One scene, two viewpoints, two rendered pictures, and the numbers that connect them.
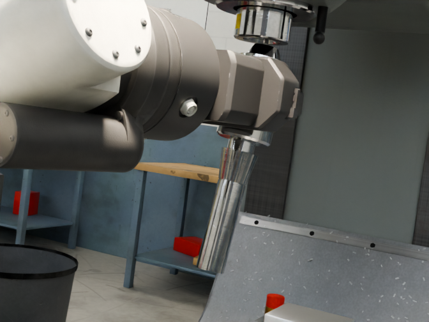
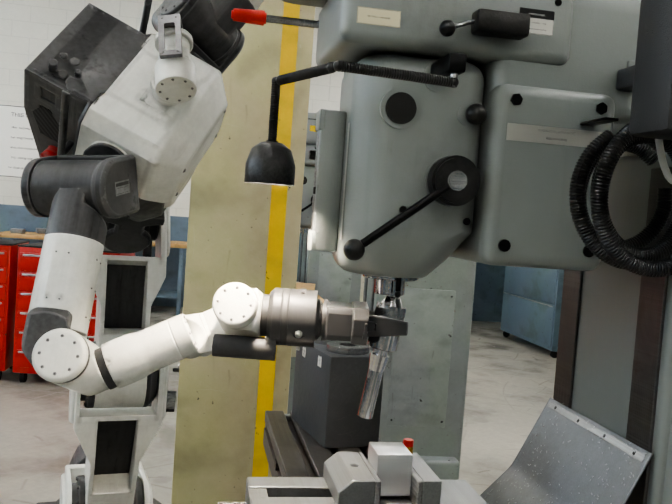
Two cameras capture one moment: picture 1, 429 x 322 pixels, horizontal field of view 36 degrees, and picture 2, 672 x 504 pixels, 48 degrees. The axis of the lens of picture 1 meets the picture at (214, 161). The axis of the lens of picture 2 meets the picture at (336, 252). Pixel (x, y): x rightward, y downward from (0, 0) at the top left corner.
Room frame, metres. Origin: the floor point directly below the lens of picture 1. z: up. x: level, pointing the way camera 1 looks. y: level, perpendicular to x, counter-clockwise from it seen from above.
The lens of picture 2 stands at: (-0.19, -0.90, 1.40)
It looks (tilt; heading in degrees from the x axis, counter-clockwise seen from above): 3 degrees down; 53
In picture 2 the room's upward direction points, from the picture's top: 4 degrees clockwise
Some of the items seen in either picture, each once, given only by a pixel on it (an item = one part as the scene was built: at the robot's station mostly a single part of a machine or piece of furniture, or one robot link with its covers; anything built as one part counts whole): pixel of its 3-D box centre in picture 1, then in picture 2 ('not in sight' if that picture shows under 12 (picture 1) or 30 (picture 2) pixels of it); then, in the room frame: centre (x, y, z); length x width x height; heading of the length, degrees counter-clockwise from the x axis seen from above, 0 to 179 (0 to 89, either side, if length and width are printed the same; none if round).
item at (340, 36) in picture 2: not in sight; (435, 35); (0.60, -0.05, 1.68); 0.34 x 0.24 x 0.10; 154
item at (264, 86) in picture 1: (186, 85); (327, 321); (0.49, 0.03, 1.23); 0.13 x 0.12 x 0.10; 54
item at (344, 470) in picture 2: not in sight; (350, 478); (0.48, -0.07, 1.02); 0.12 x 0.06 x 0.04; 64
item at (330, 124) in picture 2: not in sight; (326, 181); (0.46, 0.02, 1.45); 0.04 x 0.04 x 0.21; 64
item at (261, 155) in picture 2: not in sight; (270, 162); (0.37, 0.03, 1.46); 0.07 x 0.07 x 0.06
